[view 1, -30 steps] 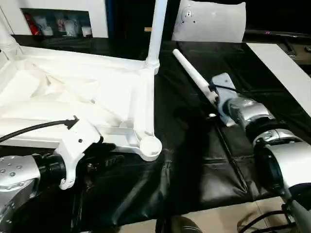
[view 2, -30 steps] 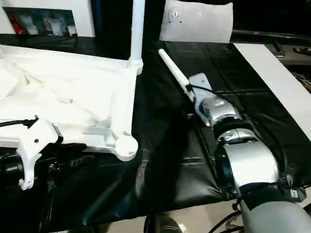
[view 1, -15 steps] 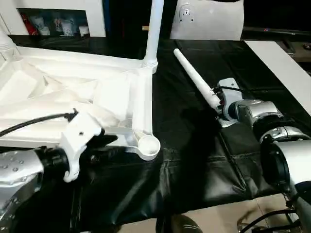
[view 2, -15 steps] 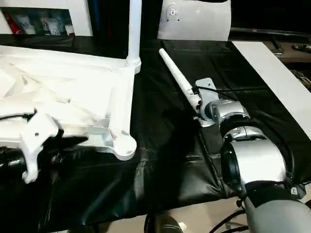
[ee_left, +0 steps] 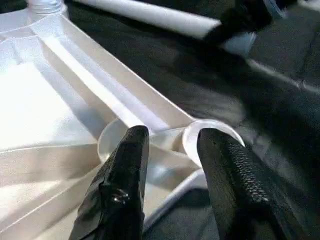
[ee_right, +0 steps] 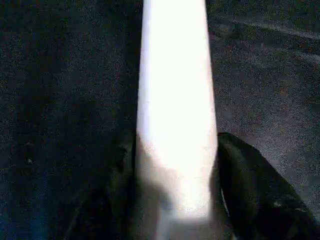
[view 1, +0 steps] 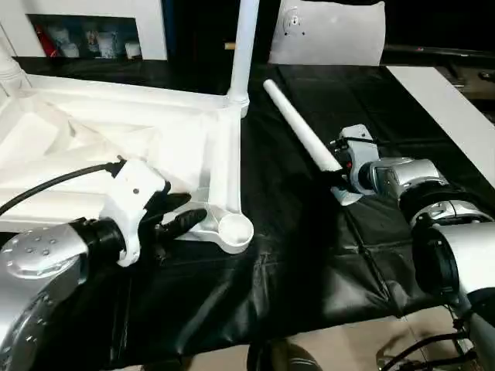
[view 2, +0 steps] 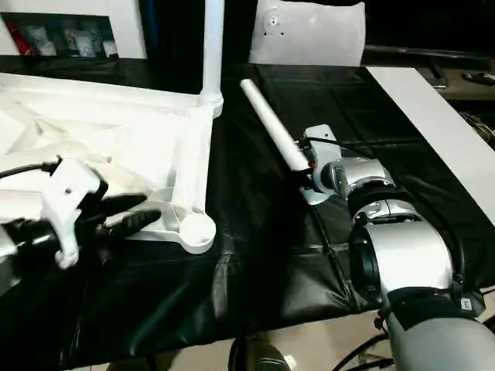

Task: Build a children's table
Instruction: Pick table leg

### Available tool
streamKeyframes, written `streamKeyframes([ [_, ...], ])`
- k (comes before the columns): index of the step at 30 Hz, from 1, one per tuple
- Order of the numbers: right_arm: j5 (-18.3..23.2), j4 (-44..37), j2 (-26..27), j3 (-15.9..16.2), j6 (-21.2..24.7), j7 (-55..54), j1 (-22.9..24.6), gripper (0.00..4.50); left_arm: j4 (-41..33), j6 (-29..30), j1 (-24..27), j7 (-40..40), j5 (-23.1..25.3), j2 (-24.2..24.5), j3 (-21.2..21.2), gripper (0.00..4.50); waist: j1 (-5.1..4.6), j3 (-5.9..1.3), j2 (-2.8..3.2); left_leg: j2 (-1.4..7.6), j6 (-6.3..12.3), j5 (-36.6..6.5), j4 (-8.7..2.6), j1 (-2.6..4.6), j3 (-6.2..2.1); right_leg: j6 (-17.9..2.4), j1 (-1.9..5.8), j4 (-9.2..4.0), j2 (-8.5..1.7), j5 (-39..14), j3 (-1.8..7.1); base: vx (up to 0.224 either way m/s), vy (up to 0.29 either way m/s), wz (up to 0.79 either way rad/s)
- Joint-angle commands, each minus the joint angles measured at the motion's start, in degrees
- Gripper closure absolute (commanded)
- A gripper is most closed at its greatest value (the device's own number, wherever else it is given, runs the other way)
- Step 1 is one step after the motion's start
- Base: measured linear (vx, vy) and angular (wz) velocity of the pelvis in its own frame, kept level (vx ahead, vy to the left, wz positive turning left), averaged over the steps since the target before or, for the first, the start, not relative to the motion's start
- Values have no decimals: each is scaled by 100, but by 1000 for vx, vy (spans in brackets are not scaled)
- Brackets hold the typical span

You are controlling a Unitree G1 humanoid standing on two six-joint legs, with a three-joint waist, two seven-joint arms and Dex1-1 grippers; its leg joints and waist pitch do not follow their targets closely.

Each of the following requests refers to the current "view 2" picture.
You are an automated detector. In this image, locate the white plastic table leg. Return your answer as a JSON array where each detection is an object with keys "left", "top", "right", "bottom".
[
  {"left": 200, "top": 0, "right": 227, "bottom": 118},
  {"left": 239, "top": 78, "right": 312, "bottom": 174}
]

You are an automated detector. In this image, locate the white plastic table top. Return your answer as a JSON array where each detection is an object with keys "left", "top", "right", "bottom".
[{"left": 0, "top": 73, "right": 225, "bottom": 256}]

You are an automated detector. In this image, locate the black work mat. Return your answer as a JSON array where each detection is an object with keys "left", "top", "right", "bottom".
[{"left": 0, "top": 56, "right": 495, "bottom": 370}]

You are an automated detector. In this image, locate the white flat board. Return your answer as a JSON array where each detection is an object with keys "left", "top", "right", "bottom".
[{"left": 367, "top": 65, "right": 495, "bottom": 226}]

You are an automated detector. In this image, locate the white cushion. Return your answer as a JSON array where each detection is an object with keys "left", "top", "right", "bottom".
[{"left": 248, "top": 0, "right": 367, "bottom": 67}]

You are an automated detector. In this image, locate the white cabinet with glass doors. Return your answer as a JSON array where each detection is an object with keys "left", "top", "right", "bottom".
[{"left": 0, "top": 0, "right": 148, "bottom": 61}]

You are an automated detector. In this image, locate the black right robot foot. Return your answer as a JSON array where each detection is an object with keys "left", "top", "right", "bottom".
[{"left": 227, "top": 335, "right": 298, "bottom": 371}]

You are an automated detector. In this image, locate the black flat device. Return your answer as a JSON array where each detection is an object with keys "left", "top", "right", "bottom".
[{"left": 463, "top": 73, "right": 495, "bottom": 87}]

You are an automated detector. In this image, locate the red bottle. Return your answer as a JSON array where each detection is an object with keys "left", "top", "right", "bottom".
[{"left": 6, "top": 20, "right": 32, "bottom": 56}]

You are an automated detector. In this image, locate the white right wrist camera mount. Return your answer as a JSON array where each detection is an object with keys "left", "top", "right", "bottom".
[{"left": 297, "top": 124, "right": 340, "bottom": 206}]

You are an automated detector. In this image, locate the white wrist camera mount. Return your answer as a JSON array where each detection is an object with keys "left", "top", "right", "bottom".
[
  {"left": 40, "top": 158, "right": 111, "bottom": 270},
  {"left": 297, "top": 124, "right": 340, "bottom": 206}
]

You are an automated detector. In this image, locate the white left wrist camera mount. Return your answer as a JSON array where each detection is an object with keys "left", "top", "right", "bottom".
[{"left": 40, "top": 158, "right": 111, "bottom": 270}]

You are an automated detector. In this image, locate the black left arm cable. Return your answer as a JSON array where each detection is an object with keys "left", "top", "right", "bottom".
[{"left": 0, "top": 158, "right": 64, "bottom": 183}]

